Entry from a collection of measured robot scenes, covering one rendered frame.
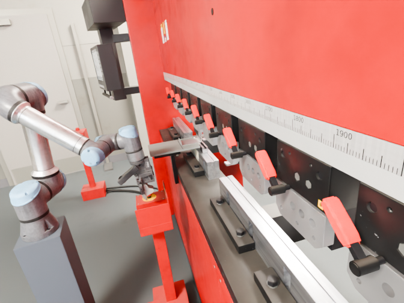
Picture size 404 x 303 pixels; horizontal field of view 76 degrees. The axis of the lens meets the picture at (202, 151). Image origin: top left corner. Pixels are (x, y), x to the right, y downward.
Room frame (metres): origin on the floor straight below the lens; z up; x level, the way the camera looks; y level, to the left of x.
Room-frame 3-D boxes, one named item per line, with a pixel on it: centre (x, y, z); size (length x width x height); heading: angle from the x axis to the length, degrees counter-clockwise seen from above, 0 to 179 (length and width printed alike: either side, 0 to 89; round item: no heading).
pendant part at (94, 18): (2.49, 0.71, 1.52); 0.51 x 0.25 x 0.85; 26
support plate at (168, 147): (1.33, 0.15, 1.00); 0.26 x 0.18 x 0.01; 103
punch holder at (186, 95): (1.39, 0.02, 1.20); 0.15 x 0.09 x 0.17; 13
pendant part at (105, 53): (2.41, 0.76, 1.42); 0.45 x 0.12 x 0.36; 26
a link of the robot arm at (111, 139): (1.08, 0.41, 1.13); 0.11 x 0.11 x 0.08; 84
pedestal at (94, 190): (2.76, 1.33, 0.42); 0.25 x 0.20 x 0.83; 103
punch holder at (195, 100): (1.20, -0.03, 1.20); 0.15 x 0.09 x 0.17; 13
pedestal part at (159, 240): (1.14, 0.28, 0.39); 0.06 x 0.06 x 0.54; 12
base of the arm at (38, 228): (1.00, 0.77, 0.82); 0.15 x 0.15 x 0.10
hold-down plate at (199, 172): (1.32, 0.06, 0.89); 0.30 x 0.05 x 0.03; 13
